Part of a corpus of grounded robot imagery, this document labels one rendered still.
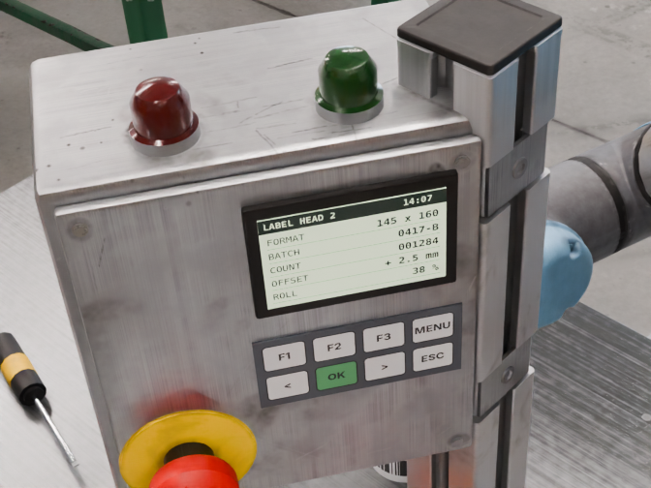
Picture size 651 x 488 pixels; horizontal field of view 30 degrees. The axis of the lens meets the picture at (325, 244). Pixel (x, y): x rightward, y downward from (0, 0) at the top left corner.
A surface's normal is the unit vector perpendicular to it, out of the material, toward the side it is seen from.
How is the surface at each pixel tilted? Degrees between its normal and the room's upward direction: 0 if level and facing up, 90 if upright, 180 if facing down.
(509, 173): 90
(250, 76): 0
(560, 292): 90
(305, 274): 90
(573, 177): 4
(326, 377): 90
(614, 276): 0
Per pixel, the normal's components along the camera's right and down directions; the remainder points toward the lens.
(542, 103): 0.73, 0.42
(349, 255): 0.21, 0.64
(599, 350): -0.06, -0.75
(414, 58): -0.68, 0.51
